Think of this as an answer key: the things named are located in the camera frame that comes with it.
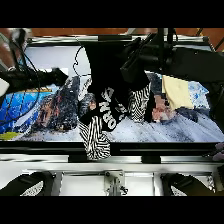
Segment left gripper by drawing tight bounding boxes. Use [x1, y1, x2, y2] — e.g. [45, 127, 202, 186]
[43, 67, 70, 88]

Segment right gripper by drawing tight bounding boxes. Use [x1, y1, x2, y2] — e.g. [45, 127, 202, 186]
[119, 35, 175, 85]

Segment black shirt with striped sleeves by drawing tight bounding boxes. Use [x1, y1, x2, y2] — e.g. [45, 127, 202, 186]
[78, 40, 153, 161]

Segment pale yellow garment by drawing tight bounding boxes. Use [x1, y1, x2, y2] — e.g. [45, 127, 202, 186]
[161, 74, 195, 111]

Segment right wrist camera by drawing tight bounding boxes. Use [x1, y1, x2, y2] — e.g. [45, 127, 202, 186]
[156, 28, 178, 51]

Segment black cable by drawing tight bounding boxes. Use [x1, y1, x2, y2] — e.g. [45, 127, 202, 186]
[0, 39, 43, 127]

